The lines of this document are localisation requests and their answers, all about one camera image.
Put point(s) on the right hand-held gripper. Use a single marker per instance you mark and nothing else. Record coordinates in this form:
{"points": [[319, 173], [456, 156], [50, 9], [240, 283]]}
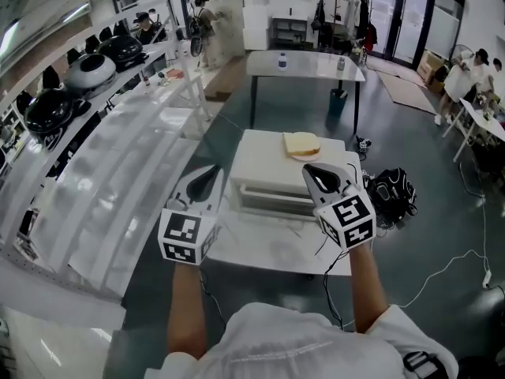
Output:
{"points": [[347, 219]]}

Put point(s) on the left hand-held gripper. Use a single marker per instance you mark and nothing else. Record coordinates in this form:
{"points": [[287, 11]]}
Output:
{"points": [[181, 231]]}

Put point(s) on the white glass oven door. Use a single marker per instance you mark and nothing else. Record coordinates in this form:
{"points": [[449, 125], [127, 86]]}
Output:
{"points": [[272, 200]]}

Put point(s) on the person's left forearm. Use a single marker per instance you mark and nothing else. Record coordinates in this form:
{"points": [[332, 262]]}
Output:
{"points": [[187, 310]]}

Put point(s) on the person's right forearm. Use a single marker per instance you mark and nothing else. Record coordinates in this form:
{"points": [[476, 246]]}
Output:
{"points": [[369, 290]]}

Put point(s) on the white toaster oven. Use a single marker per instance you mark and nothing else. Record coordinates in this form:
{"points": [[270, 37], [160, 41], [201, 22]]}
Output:
{"points": [[260, 156]]}

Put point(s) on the small pink plate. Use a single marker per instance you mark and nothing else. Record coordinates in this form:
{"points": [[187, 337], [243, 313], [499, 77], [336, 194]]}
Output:
{"points": [[305, 158]]}

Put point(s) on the white bread slice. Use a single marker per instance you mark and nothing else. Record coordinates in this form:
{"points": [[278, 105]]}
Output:
{"points": [[301, 142]]}

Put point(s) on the black backpack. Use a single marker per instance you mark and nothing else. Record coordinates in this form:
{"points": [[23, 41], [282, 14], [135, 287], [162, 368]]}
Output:
{"points": [[392, 194]]}

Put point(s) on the dark green waste bin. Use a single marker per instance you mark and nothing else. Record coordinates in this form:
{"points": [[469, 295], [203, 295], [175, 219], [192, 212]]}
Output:
{"points": [[338, 103]]}

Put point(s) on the small white square table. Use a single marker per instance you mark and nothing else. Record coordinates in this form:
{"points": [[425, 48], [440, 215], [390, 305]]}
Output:
{"points": [[268, 247]]}

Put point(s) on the white shelf rack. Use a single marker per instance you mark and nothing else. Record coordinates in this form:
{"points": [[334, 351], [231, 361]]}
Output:
{"points": [[118, 152]]}

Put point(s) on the small grey jar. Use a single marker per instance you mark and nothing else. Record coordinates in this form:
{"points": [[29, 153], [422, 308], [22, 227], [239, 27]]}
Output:
{"points": [[341, 64]]}

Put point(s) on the long white table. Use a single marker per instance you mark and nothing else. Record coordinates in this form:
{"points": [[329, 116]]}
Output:
{"points": [[307, 63]]}

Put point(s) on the flat brown cardboard sheet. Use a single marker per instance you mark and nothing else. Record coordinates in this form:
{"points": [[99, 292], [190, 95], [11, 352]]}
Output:
{"points": [[408, 91]]}

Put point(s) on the clear plastic bottle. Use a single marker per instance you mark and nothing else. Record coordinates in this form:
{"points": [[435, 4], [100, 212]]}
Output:
{"points": [[282, 62]]}

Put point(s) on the low metal shelf cabinet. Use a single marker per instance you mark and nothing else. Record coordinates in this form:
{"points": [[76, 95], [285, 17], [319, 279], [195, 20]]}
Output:
{"points": [[290, 34]]}

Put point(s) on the stacked cardboard boxes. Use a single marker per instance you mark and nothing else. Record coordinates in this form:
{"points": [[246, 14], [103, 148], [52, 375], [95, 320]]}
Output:
{"points": [[432, 69]]}

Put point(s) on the grey wok with lid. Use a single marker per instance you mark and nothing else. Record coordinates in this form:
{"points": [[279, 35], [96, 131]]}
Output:
{"points": [[90, 71]]}

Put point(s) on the black wok with lid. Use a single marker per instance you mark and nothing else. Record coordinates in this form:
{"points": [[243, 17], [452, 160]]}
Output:
{"points": [[49, 109], [120, 49]]}

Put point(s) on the black coat rack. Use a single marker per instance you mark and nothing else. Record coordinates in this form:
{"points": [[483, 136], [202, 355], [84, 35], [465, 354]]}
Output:
{"points": [[339, 14]]}

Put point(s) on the person's white shirt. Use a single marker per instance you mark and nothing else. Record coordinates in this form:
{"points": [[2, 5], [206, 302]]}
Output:
{"points": [[296, 346]]}

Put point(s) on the white folding table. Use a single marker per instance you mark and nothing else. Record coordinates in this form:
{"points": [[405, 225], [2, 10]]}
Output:
{"points": [[483, 117]]}

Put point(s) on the tall white cabinet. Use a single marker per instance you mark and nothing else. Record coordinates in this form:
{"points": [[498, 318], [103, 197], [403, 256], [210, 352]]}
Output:
{"points": [[230, 18]]}

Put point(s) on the small white power adapter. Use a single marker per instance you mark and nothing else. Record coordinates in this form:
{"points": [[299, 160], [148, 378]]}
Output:
{"points": [[487, 278]]}

